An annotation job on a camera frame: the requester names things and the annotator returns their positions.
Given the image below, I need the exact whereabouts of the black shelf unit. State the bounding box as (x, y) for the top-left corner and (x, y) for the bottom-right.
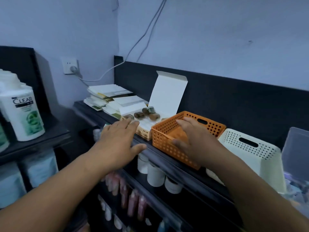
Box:
(0, 45), (73, 165)

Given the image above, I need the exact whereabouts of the white flat notebook package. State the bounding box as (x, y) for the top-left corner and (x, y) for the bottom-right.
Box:
(87, 84), (133, 98)

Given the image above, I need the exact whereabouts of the person's left forearm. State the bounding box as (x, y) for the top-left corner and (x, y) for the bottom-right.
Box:
(0, 152), (116, 232)

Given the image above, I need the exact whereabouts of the white perforated plastic basket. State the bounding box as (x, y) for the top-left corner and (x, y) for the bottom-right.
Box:
(206, 128), (287, 194)

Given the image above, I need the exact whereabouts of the white plug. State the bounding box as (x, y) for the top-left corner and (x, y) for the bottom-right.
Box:
(70, 66), (83, 79)

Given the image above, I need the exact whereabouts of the stack of white papers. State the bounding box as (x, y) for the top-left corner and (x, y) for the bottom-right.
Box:
(83, 93), (122, 119)

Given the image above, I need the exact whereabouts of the person's left hand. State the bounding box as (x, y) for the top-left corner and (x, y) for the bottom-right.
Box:
(88, 118), (147, 171)

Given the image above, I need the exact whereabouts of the pale blue pouch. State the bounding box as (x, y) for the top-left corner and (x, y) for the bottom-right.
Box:
(20, 148), (59, 189)
(0, 161), (27, 209)

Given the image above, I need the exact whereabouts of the row of small tubes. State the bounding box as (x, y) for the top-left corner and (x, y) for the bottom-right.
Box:
(285, 171), (309, 206)

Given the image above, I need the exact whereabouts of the clear plastic organizer case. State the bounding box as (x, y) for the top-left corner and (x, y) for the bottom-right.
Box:
(281, 127), (309, 208)

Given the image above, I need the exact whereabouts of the white power cable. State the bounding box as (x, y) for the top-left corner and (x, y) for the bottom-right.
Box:
(77, 0), (167, 82)

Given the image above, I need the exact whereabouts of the white cardboard box open lid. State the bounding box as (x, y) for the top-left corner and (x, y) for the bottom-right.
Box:
(118, 71), (188, 141)

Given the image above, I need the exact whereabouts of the person's right hand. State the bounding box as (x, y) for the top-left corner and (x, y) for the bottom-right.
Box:
(171, 117), (226, 169)

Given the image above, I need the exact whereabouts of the black wall cable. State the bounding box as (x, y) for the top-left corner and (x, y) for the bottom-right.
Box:
(136, 0), (168, 63)

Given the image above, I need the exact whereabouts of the row of pink bottles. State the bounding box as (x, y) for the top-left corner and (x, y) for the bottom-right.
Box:
(105, 172), (148, 222)

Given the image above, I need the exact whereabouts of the person's right forearm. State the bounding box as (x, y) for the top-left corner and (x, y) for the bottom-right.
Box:
(205, 152), (309, 232)

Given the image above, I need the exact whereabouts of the white green-labelled bottle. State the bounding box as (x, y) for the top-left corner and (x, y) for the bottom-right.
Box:
(0, 84), (46, 142)

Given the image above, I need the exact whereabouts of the white grey-banded notebook package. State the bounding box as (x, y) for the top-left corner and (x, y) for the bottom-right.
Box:
(113, 95), (149, 107)

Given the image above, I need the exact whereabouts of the white wall socket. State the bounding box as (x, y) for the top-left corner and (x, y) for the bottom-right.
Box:
(61, 57), (80, 75)

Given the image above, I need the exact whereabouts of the yellow green printed booklet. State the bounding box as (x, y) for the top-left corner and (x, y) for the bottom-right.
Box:
(98, 93), (114, 102)

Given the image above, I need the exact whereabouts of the orange plastic basket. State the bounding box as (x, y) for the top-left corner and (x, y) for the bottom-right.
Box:
(151, 111), (227, 171)

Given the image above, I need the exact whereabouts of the wide black shelf back panel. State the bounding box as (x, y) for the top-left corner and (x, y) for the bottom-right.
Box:
(114, 55), (309, 149)

